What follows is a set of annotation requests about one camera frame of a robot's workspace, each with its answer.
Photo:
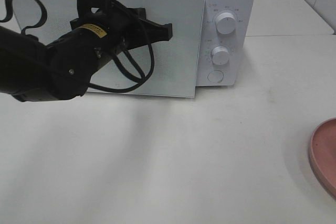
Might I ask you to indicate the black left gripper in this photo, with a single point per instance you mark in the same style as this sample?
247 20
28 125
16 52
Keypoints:
102 35

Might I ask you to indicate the white microwave door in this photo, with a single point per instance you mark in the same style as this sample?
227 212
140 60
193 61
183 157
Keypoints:
175 69

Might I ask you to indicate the white timer knob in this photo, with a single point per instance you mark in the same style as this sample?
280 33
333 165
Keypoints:
220 55

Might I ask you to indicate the round white door-release button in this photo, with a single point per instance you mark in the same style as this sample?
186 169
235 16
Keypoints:
215 76

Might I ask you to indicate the pink round plate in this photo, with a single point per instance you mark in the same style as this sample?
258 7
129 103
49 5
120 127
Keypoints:
322 155

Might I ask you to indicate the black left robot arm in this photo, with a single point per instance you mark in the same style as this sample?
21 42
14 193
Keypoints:
62 70

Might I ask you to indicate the upper white power knob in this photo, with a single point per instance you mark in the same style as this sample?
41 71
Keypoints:
225 22

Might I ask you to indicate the white microwave oven body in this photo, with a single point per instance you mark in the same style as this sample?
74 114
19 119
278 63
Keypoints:
26 12

